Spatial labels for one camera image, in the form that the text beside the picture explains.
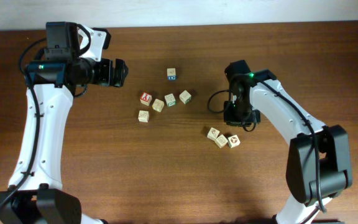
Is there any black cable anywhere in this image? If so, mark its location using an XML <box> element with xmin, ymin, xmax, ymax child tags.
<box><xmin>0</xmin><ymin>37</ymin><xmax>88</xmax><ymax>224</ymax></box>
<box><xmin>207</xmin><ymin>79</ymin><xmax>328</xmax><ymax>224</ymax></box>

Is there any wooden soccer ball block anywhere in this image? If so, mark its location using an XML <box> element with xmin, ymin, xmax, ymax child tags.
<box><xmin>227</xmin><ymin>135</ymin><xmax>241</xmax><ymax>148</ymax></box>

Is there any right black cable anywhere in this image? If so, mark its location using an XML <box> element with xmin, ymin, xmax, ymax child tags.
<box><xmin>207</xmin><ymin>79</ymin><xmax>328</xmax><ymax>224</ymax></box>

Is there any wooden block green side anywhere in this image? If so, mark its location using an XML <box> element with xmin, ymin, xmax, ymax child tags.
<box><xmin>164</xmin><ymin>93</ymin><xmax>177</xmax><ymax>107</ymax></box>

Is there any wooden block blue side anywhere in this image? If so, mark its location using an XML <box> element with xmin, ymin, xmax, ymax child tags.
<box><xmin>167</xmin><ymin>68</ymin><xmax>177</xmax><ymax>80</ymax></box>

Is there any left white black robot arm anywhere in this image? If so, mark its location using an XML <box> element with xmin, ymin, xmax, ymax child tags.
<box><xmin>0</xmin><ymin>22</ymin><xmax>129</xmax><ymax>223</ymax></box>

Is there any wooden block green edge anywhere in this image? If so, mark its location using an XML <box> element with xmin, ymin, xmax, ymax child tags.
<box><xmin>179</xmin><ymin>90</ymin><xmax>191</xmax><ymax>104</ymax></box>

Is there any red Y letter block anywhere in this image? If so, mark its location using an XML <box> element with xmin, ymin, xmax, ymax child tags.
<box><xmin>140</xmin><ymin>92</ymin><xmax>152</xmax><ymax>106</ymax></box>

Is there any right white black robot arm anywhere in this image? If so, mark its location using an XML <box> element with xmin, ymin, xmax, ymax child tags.
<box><xmin>224</xmin><ymin>60</ymin><xmax>353</xmax><ymax>223</ymax></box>

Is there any left black cable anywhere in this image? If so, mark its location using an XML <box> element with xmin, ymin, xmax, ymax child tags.
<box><xmin>0</xmin><ymin>37</ymin><xmax>88</xmax><ymax>224</ymax></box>

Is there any wooden J letter block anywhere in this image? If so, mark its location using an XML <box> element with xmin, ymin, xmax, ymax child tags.
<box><xmin>152</xmin><ymin>98</ymin><xmax>165</xmax><ymax>113</ymax></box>

